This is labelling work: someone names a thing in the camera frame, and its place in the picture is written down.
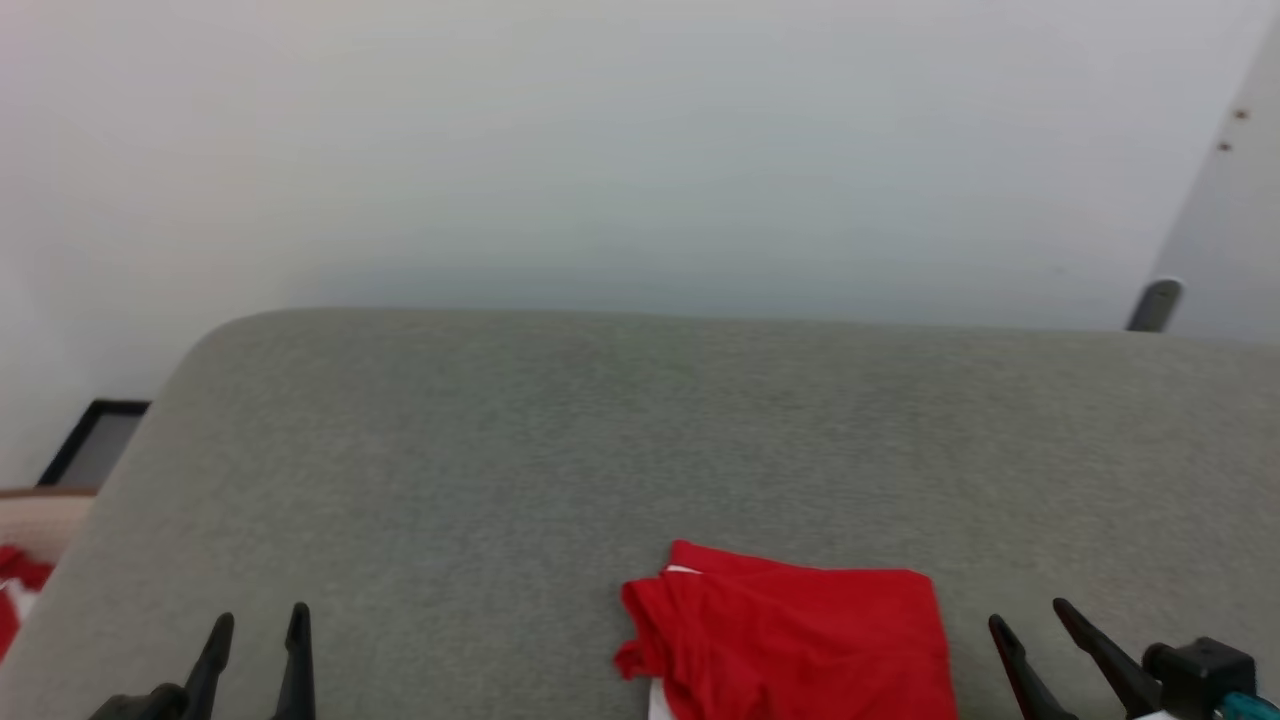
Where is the grey fabric sofa cushion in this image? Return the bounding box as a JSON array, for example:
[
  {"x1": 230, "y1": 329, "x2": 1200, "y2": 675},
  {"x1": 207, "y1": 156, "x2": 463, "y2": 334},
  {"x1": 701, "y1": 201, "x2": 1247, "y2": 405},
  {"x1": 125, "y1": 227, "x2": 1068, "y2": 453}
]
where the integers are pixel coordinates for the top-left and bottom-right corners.
[{"x1": 0, "y1": 307, "x2": 1280, "y2": 720}]

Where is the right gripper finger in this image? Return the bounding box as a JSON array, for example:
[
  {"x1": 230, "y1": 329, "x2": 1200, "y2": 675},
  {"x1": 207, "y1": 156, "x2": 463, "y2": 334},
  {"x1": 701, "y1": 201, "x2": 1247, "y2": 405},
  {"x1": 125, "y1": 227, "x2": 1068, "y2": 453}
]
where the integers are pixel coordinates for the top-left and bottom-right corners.
[
  {"x1": 987, "y1": 613, "x2": 1079, "y2": 720},
  {"x1": 1051, "y1": 597, "x2": 1164, "y2": 720}
]

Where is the right arm cable teal plug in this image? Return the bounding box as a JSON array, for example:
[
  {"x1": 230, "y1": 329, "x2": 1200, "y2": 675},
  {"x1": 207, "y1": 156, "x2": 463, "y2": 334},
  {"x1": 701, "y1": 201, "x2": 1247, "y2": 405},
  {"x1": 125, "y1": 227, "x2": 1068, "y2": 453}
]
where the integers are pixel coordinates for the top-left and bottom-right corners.
[{"x1": 1213, "y1": 691, "x2": 1280, "y2": 720}]

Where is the red Bulls 23 jersey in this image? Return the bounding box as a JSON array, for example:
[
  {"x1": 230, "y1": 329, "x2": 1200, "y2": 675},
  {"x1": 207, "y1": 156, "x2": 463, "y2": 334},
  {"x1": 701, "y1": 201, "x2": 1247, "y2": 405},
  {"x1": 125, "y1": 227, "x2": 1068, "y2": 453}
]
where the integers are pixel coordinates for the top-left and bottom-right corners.
[{"x1": 612, "y1": 539, "x2": 960, "y2": 720}]

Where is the black framed panel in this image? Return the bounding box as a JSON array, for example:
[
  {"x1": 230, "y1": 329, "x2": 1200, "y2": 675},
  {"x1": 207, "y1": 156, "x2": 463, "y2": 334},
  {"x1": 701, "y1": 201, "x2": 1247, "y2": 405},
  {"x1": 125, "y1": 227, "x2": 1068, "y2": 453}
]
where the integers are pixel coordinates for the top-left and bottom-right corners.
[{"x1": 37, "y1": 399, "x2": 152, "y2": 490}]

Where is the red and white garment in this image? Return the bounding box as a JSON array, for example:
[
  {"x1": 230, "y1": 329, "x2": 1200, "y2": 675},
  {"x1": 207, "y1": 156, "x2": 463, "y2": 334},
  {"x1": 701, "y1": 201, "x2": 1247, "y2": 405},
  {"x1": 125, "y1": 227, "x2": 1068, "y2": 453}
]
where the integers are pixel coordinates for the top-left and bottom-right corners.
[{"x1": 0, "y1": 544, "x2": 57, "y2": 663}]

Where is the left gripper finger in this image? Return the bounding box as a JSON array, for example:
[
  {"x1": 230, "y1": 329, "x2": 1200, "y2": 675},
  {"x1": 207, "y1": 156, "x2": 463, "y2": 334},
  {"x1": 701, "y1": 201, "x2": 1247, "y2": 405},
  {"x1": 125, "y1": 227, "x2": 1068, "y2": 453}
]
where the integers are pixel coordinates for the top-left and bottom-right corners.
[
  {"x1": 271, "y1": 601, "x2": 318, "y2": 720},
  {"x1": 182, "y1": 611, "x2": 237, "y2": 720}
]

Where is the beige container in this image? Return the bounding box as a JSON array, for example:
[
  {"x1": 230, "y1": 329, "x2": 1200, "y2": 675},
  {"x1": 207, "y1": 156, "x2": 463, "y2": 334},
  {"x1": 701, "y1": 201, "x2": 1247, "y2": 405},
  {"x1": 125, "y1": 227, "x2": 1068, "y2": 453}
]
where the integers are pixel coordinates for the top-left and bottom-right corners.
[{"x1": 0, "y1": 487, "x2": 98, "y2": 563}]

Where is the grey metal post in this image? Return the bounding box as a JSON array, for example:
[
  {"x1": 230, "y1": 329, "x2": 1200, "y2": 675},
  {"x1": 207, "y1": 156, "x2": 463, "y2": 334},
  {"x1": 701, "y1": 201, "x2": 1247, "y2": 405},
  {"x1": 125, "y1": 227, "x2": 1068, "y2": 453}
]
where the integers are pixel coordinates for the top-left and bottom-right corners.
[{"x1": 1124, "y1": 279, "x2": 1185, "y2": 334}]

